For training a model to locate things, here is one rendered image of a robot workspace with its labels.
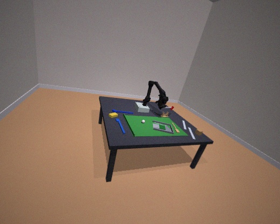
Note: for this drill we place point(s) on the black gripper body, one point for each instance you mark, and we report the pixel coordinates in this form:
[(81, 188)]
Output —
[(160, 102)]

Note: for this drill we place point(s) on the yellow rectangular block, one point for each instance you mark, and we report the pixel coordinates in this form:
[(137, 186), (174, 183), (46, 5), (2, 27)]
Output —
[(113, 115)]

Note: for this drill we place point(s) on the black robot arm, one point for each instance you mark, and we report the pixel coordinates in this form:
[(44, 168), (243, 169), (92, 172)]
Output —
[(162, 95)]

